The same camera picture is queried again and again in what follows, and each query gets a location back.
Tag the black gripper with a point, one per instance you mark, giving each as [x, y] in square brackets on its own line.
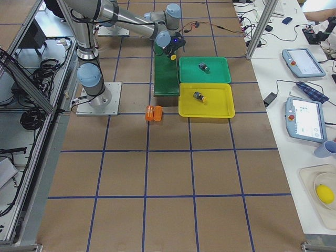
[170, 48]

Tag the green push button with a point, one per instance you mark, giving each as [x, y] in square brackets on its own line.
[204, 67]

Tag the plain orange cylinder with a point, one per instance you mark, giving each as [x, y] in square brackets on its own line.
[157, 115]

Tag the orange cylinder with 4680 print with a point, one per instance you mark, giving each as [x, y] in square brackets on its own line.
[149, 113]

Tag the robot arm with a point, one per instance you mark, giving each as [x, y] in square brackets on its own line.
[89, 19]

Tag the green conveyor belt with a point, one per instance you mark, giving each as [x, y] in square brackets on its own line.
[166, 83]

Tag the green plastic tray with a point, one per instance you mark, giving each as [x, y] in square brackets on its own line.
[190, 72]

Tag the yellow plastic tray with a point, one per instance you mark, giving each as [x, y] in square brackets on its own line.
[219, 101]

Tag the small black adapter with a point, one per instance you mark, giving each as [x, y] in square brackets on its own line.
[269, 99]

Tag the far teach pendant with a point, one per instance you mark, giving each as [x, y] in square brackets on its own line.
[302, 63]

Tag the teach pendant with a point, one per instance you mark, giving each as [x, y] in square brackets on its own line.
[305, 120]
[302, 63]

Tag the blue plaid cloth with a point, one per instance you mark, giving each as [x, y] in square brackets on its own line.
[312, 93]

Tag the near teach pendant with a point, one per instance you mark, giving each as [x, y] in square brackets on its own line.
[305, 120]

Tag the blue mug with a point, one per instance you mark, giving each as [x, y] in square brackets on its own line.
[326, 149]

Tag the white bowl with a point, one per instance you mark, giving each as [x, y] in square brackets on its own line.
[328, 179]

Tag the yellow lemon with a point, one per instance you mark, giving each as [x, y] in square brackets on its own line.
[325, 194]

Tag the beige tray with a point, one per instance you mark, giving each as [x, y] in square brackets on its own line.
[312, 178]

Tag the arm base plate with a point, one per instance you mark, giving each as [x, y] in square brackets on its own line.
[113, 31]
[104, 104]

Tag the aluminium frame post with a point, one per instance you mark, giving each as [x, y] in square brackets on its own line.
[265, 16]

